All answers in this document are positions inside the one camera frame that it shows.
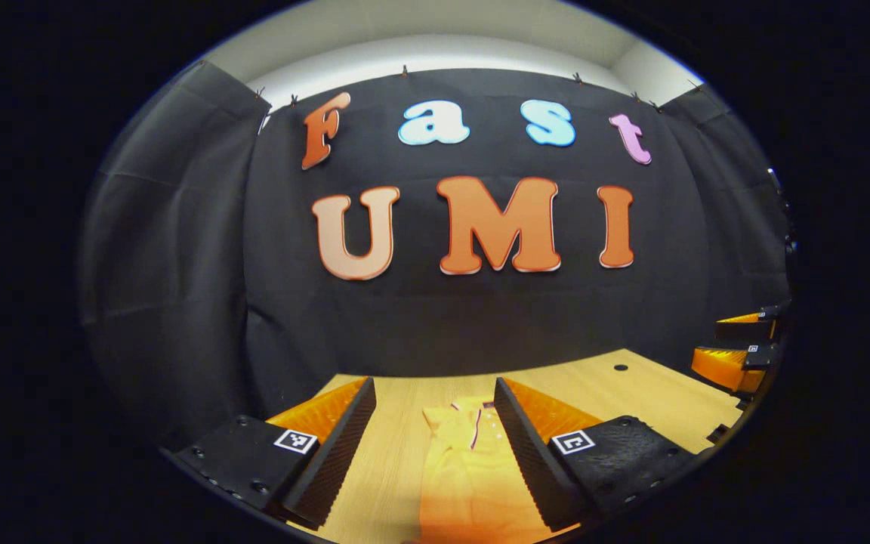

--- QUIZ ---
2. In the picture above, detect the orange T-shirt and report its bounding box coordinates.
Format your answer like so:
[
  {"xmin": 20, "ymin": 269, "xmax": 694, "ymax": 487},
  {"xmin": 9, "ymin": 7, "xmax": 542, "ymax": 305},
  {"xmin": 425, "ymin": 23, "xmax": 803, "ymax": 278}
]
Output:
[{"xmin": 418, "ymin": 397, "xmax": 557, "ymax": 544}]

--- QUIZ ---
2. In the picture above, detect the black backdrop cloth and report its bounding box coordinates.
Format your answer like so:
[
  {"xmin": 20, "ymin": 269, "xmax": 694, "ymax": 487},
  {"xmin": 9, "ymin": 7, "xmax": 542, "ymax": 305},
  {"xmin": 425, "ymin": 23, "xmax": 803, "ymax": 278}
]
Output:
[{"xmin": 79, "ymin": 60, "xmax": 794, "ymax": 447}]

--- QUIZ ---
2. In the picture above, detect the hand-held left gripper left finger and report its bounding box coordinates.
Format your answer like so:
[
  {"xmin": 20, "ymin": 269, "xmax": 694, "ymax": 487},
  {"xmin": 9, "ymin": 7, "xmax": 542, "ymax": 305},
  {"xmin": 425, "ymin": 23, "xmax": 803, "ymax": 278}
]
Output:
[{"xmin": 177, "ymin": 376, "xmax": 377, "ymax": 530}]

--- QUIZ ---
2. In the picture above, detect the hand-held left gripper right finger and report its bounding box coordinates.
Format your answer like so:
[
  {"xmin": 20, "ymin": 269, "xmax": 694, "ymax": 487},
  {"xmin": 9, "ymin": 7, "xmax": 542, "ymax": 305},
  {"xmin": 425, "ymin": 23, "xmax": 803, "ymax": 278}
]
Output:
[{"xmin": 493, "ymin": 376, "xmax": 696, "ymax": 532}]

